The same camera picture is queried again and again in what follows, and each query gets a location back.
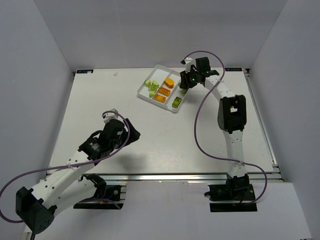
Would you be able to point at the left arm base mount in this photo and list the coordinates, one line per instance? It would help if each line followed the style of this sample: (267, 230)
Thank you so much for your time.
(106, 197)

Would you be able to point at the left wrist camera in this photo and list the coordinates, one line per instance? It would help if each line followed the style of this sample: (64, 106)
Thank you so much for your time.
(110, 115)

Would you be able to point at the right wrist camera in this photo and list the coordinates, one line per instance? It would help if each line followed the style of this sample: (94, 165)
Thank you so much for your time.
(188, 62)

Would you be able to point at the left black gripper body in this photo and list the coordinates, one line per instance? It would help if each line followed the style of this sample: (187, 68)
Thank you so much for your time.
(132, 132)

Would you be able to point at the left blue table label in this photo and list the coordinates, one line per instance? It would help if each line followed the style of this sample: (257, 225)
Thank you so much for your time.
(84, 71)

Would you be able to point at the orange lego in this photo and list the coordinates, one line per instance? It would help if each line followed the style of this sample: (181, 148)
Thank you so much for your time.
(159, 98)
(164, 91)

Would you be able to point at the white divided tray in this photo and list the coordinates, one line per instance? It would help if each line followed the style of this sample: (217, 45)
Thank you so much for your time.
(159, 74)

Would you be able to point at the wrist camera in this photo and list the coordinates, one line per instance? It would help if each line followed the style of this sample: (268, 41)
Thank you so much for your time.
(188, 62)
(110, 115)

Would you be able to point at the blue table label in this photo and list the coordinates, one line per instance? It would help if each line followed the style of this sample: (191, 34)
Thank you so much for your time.
(233, 69)
(84, 71)

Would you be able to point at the yellow oval lego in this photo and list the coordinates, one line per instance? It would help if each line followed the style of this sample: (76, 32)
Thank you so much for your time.
(169, 83)

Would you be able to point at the long green lego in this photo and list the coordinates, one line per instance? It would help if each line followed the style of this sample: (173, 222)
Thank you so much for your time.
(176, 102)

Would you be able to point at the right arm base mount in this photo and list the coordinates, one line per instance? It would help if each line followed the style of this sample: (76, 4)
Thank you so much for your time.
(221, 200)

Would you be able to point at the pale green lego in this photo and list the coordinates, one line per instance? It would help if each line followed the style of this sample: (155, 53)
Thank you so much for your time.
(152, 93)

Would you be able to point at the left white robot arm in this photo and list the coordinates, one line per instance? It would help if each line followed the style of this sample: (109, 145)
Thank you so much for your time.
(38, 206)

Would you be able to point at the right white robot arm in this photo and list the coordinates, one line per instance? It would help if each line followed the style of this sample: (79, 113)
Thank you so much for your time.
(231, 119)

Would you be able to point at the right blue table label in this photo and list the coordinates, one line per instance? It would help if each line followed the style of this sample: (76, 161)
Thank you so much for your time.
(233, 69)

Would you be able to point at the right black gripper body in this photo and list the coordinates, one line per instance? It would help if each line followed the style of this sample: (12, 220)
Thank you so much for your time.
(186, 81)

